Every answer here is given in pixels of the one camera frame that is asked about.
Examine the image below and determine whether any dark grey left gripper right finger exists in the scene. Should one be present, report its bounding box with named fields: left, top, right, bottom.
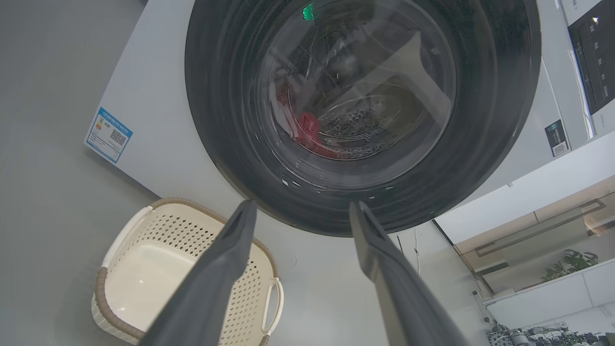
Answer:
left=349, top=201, right=470, bottom=346

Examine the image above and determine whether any green potted plant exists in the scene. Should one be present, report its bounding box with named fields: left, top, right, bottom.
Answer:
left=542, top=250, right=599, bottom=282

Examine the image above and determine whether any white front-load washing machine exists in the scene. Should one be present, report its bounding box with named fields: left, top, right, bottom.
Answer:
left=84, top=0, right=615, bottom=222

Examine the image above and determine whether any cream perforated laundry basket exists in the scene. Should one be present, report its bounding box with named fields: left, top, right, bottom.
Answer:
left=91, top=197, right=285, bottom=346

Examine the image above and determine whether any black round glass washer door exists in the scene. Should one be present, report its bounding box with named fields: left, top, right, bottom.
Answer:
left=184, top=0, right=542, bottom=237

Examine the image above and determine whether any small black green sticker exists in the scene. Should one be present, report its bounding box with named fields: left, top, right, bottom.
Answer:
left=545, top=120, right=570, bottom=157

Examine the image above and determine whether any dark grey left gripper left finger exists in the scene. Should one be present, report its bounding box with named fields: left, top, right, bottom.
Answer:
left=138, top=200, right=258, bottom=346

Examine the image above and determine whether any pile of grey robot parts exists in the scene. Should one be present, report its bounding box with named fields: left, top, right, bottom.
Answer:
left=486, top=321, right=615, bottom=346

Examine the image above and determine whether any blue energy label sticker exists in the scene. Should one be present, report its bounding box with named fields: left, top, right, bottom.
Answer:
left=85, top=107, right=134, bottom=164

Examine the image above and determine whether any white low cabinet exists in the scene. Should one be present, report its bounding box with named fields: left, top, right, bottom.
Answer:
left=483, top=259, right=615, bottom=332

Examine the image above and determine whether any tan door with long handle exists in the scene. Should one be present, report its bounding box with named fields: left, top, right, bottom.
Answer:
left=454, top=175, right=615, bottom=295

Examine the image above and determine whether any stainless steel washing machine drum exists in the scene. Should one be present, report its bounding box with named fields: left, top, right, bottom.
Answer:
left=274, top=0, right=435, bottom=160

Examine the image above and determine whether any black appliance control panel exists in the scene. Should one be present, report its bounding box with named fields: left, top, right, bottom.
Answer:
left=568, top=0, right=615, bottom=116

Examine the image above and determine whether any red garment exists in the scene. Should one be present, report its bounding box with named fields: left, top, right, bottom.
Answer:
left=271, top=79, right=347, bottom=160

